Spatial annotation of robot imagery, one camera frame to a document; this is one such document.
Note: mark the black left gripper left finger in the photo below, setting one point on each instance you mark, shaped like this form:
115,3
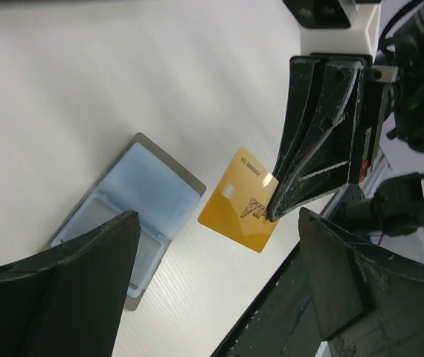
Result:
67,300

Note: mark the grey card holder wallet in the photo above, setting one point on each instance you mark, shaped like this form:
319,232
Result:
150,191

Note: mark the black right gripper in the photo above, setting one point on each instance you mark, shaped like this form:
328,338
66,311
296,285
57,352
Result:
317,153

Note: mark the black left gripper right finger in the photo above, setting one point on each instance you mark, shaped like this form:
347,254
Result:
368,301

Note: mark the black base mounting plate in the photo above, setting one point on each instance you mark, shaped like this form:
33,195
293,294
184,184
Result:
280,321

